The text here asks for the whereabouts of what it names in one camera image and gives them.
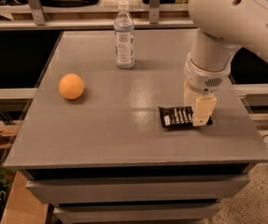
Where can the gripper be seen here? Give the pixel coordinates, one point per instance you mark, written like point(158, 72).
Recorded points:
point(202, 79)

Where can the black rxbar chocolate wrapper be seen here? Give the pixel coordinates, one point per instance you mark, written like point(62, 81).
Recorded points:
point(178, 116)

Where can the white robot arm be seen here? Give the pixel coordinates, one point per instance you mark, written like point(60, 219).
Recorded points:
point(223, 27)

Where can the clear plastic water bottle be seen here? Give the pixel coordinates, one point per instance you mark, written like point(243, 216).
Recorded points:
point(124, 36)

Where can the grey drawer cabinet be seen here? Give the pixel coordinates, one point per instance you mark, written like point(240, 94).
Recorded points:
point(114, 130)

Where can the orange fruit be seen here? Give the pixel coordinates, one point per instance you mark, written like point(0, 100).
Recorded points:
point(71, 86)

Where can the upper grey drawer front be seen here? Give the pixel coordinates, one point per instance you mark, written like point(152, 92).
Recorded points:
point(137, 189)

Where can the grey drawer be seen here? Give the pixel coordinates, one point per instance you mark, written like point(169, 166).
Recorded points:
point(136, 212)
point(137, 189)

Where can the lower grey drawer front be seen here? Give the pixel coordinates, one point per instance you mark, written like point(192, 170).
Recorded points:
point(136, 212)

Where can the metal shelf rail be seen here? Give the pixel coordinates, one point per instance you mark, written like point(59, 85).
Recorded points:
point(85, 25)

